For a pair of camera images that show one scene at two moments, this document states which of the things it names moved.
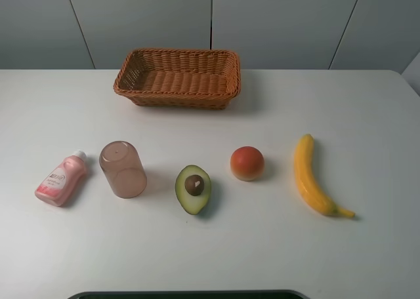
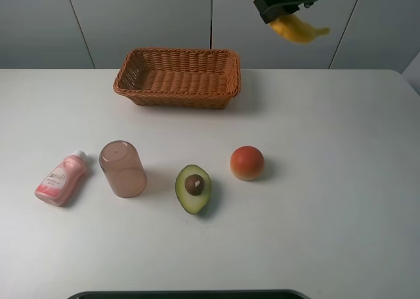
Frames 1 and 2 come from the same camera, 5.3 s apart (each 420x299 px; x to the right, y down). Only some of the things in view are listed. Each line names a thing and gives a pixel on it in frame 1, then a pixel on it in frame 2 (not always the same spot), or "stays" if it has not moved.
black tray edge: [189, 294] stays
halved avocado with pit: [193, 187] stays
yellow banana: [308, 179] → [289, 26]
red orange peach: [247, 163] stays
